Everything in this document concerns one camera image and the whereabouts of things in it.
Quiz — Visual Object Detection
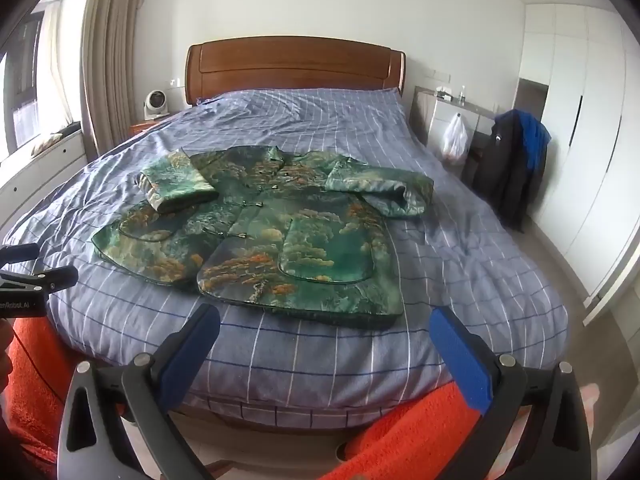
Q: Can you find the wooden bed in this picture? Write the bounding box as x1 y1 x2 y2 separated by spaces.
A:
0 36 571 466

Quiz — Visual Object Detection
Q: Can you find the white window seat cabinet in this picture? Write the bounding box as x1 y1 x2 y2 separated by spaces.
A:
0 132 90 233

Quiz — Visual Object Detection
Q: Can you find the beige curtain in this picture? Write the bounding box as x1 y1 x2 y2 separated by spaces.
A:
80 0 149 163

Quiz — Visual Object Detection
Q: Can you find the window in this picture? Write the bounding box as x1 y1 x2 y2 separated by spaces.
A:
0 10 57 153

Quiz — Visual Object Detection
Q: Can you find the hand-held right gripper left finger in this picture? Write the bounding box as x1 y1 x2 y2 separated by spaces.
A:
57 302 222 480

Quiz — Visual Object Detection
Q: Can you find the green printed satin jacket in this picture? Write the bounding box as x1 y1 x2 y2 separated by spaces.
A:
91 145 435 330

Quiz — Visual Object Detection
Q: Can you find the grey dresser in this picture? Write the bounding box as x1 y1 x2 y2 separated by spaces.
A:
409 85 497 163

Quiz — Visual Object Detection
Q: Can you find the dark jacket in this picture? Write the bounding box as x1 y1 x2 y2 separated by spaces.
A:
472 110 547 232

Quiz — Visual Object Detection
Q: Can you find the bed with blue checked cover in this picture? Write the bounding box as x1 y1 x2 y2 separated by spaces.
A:
0 87 571 431

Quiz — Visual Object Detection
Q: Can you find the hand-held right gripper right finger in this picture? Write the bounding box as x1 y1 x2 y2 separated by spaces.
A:
429 305 593 480

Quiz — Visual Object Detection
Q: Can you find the blue garment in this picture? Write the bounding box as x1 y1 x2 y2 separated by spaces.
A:
515 110 552 182

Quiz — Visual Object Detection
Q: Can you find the wooden nightstand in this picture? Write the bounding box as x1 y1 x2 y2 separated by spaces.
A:
130 119 167 137

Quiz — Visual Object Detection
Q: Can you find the white plastic bag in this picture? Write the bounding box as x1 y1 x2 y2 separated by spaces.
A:
441 112 470 164

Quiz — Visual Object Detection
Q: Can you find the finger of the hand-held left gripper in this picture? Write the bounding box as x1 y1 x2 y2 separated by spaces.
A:
0 266 80 295
0 243 41 267

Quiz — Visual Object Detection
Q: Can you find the white desk fan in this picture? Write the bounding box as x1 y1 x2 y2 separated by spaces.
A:
143 89 171 121

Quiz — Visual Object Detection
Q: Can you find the white wardrobe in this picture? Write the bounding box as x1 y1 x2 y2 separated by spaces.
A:
519 2 640 313

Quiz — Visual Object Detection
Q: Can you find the person's orange fleece garment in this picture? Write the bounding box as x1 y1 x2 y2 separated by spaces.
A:
0 310 601 480

